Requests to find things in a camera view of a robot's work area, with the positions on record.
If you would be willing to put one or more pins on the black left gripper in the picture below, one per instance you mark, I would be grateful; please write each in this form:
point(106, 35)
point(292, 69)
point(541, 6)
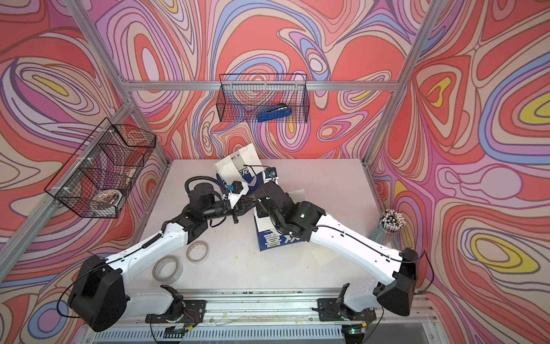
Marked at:
point(239, 210)

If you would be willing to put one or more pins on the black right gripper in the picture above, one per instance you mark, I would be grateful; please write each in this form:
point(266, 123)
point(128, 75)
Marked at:
point(261, 211)

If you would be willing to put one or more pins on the blue white bag with handles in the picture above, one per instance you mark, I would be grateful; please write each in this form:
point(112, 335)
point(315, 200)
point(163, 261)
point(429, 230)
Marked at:
point(253, 181)

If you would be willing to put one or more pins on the blue white paper bag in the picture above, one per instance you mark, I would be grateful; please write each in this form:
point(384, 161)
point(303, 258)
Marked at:
point(270, 237)

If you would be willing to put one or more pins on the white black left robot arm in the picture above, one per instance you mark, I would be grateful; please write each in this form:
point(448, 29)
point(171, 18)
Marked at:
point(101, 295)

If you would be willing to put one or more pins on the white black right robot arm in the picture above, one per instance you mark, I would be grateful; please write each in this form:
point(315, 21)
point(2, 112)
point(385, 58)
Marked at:
point(394, 272)

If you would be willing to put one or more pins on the beige tape roll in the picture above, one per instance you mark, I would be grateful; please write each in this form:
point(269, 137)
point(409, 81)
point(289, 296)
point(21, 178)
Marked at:
point(198, 252)

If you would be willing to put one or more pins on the blue stapler in basket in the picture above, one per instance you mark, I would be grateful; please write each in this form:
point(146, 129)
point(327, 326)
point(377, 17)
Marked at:
point(275, 112)

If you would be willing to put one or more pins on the clear tape roll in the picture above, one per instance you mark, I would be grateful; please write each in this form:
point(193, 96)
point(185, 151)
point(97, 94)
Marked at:
point(167, 270)

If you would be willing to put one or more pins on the metallic cup of pencils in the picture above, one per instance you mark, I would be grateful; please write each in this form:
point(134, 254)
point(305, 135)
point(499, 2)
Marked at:
point(388, 225)

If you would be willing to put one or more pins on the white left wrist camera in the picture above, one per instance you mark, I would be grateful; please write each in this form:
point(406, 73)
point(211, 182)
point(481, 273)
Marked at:
point(235, 191)

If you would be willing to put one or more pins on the black wire basket back wall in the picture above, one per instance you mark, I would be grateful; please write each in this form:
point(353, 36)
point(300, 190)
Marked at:
point(242, 95)

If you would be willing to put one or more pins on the black wire basket wall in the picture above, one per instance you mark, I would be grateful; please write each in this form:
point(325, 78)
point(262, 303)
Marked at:
point(242, 95)
point(111, 157)

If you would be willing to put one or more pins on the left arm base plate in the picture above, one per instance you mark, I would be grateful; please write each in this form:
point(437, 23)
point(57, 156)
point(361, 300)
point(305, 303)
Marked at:
point(187, 312)

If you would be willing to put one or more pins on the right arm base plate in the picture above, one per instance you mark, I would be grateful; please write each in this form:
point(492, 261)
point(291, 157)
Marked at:
point(330, 310)

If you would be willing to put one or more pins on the black wire basket left wall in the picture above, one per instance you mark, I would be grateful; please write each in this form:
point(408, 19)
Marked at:
point(111, 157)

